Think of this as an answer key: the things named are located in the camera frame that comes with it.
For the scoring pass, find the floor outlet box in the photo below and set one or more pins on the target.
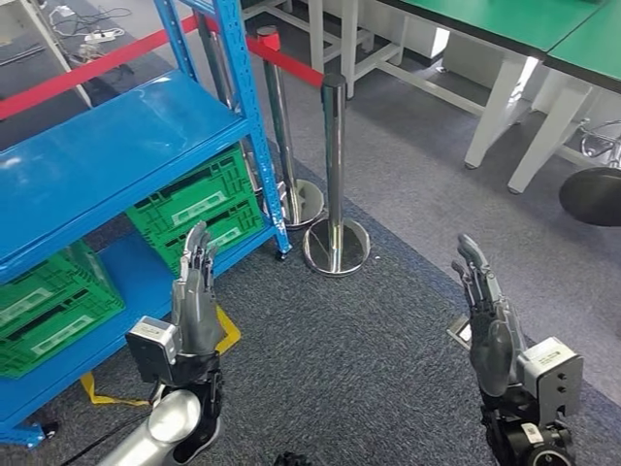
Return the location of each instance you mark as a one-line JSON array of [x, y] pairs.
[[461, 333]]

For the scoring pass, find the white power strip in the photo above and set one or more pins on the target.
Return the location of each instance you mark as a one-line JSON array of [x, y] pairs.
[[104, 35]]

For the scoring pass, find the white panel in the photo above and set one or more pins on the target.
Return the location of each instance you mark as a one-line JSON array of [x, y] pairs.
[[72, 77]]

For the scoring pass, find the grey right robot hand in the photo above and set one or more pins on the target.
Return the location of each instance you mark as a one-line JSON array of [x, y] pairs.
[[495, 354]]

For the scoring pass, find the chrome stanchion post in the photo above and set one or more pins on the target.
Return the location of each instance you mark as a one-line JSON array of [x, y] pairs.
[[335, 161]]

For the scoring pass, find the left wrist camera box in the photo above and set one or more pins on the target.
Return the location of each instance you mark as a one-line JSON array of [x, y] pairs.
[[150, 350]]

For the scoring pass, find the green top white desk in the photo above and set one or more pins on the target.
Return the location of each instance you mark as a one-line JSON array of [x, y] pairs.
[[582, 58], [485, 19]]

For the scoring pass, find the blue metal shelf rack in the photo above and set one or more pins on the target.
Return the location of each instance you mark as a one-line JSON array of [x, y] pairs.
[[96, 154]]

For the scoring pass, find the green plastic crate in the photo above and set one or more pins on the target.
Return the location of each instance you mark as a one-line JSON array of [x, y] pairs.
[[204, 199], [53, 309]]

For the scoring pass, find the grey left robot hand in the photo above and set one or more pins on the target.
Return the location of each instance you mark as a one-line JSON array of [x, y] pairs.
[[196, 315]]

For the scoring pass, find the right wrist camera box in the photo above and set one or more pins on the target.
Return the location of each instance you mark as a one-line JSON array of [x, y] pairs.
[[553, 379]]

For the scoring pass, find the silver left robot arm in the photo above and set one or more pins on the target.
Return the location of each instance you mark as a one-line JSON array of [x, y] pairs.
[[164, 424]]

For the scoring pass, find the black chrome stool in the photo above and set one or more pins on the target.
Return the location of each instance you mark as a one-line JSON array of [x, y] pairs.
[[591, 196]]

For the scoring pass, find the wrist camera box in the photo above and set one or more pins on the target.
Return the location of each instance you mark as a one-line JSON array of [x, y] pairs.
[[553, 379], [150, 350]]

